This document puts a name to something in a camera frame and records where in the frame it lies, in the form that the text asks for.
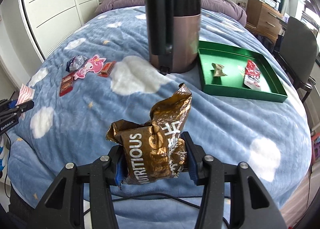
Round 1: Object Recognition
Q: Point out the blue silver snack bag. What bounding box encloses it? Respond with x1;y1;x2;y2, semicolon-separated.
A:
66;55;88;73

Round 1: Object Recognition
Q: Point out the purple duvet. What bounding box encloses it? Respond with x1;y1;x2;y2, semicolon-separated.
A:
95;0;247;27

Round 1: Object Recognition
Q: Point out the wooden drawer cabinet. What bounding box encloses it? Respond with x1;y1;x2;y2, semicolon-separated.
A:
245;0;283;45

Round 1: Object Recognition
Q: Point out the dark grey chair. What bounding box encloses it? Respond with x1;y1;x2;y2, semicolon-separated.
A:
273;17;319;102

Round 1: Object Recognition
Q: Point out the pink cartoon snack bag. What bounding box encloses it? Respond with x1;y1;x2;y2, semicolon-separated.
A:
74;54;106;80

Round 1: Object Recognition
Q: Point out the brown gold snack bag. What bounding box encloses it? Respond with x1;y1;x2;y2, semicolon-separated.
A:
106;83;192;185

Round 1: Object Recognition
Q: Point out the black bronze electric kettle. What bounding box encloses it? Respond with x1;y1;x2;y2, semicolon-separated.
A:
144;0;201;75

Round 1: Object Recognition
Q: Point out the dark red snack packet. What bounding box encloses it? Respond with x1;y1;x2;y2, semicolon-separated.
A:
59;73;74;97

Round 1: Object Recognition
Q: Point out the red white striped packet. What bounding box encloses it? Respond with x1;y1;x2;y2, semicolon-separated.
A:
16;84;35;106

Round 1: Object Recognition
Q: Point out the green tray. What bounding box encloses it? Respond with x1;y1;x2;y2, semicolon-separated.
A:
198;41;287;103

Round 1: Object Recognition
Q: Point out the red clear cake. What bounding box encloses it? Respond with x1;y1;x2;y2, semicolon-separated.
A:
98;61;116;78

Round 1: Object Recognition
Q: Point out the gold wrapped candy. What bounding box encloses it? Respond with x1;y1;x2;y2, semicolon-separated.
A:
212;63;227;77

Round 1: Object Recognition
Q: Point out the white wardrobe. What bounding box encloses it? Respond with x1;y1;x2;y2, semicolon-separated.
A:
22;0;99;59

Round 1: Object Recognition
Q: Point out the red white snack packet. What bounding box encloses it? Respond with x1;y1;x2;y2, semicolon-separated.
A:
244;59;261;91

